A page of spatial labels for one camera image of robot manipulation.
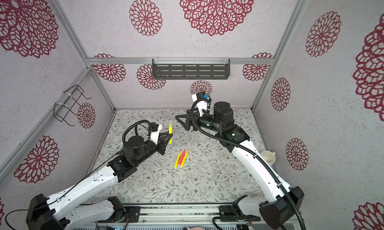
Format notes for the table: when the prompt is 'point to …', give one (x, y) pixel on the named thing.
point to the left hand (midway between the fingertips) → (170, 135)
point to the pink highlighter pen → (181, 157)
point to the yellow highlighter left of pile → (177, 160)
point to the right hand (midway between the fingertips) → (182, 111)
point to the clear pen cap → (170, 129)
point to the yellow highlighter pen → (170, 141)
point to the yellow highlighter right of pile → (184, 159)
